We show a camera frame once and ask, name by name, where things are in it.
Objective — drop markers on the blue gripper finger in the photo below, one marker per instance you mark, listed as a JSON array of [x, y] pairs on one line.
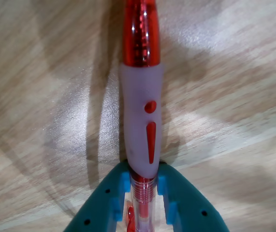
[[101, 205], [188, 205]]

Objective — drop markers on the red retractable pen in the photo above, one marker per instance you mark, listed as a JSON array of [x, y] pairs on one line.
[[140, 108]]

